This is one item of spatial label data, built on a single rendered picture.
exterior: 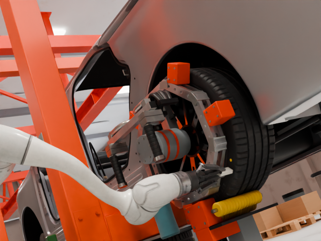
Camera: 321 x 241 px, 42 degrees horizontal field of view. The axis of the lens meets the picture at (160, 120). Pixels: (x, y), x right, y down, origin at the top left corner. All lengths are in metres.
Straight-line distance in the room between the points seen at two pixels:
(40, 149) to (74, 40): 4.44
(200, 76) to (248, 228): 0.69
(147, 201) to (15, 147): 0.46
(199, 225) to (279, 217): 5.88
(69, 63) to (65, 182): 2.90
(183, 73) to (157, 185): 0.57
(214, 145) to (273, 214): 5.99
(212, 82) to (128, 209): 0.63
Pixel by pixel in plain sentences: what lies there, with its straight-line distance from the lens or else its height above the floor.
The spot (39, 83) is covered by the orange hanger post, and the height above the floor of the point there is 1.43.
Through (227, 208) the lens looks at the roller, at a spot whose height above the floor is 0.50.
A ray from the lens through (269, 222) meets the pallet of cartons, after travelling 7.50.
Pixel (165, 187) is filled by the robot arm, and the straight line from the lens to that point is 1.47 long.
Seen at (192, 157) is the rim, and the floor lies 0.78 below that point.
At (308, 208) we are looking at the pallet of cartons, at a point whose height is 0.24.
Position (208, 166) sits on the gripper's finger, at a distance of 1.61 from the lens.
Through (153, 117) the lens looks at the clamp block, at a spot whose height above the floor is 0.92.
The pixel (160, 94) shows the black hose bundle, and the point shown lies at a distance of 1.72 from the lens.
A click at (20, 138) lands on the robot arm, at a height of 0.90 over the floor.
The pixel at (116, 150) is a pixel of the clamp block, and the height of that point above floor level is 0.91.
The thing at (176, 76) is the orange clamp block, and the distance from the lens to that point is 1.80.
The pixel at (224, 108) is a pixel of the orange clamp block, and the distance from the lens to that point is 1.64.
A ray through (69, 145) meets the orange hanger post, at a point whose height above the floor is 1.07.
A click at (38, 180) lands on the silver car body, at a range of 4.17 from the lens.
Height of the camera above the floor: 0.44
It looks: 16 degrees up
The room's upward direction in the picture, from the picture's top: 21 degrees counter-clockwise
